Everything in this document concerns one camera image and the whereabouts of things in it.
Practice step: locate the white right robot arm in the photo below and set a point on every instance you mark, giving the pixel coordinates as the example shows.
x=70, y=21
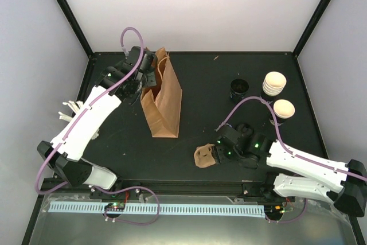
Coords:
x=340, y=184

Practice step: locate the right small circuit board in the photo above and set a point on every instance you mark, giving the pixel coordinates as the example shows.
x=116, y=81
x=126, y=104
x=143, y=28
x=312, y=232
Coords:
x=278, y=209

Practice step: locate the stack of black paper cups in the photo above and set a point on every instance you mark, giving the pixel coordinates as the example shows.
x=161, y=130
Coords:
x=273, y=84

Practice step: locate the black frame post left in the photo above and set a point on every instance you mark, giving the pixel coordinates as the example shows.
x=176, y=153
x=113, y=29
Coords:
x=69, y=15

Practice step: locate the black front aluminium rail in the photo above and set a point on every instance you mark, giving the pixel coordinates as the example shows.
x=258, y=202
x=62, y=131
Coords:
x=255, y=190

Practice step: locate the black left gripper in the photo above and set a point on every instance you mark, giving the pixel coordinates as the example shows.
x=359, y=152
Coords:
x=152, y=80

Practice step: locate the black frame post right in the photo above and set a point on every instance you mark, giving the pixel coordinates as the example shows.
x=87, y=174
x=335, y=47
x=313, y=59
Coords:
x=310, y=27

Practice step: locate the left small circuit board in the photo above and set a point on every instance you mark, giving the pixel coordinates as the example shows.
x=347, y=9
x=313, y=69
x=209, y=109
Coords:
x=115, y=207

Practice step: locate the brown paper bag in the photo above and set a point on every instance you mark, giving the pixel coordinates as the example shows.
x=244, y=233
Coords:
x=162, y=103

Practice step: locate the white wooden stirrers in glass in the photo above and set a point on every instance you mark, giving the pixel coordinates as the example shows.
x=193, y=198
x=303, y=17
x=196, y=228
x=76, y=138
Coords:
x=74, y=113

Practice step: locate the white slotted cable duct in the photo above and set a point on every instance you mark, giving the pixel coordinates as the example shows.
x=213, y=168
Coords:
x=161, y=209

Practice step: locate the small circuit board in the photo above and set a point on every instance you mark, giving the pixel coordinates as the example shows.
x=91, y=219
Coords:
x=115, y=207
x=278, y=209

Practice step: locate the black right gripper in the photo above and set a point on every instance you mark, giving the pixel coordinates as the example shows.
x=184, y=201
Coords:
x=221, y=156

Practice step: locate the black cup with coffee beans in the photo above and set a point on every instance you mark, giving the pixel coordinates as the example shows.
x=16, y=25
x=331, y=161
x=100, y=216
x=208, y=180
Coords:
x=238, y=90

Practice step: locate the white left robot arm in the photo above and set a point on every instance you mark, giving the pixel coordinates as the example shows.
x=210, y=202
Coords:
x=121, y=82

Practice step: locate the black frame post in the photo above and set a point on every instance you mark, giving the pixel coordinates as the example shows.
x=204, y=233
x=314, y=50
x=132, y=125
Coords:
x=310, y=27
x=69, y=15

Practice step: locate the single black paper cup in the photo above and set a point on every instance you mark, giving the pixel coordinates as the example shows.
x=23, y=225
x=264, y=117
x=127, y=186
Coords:
x=283, y=110

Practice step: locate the brown cardboard cup carrier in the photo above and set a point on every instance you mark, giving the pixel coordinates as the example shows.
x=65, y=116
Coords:
x=203, y=156

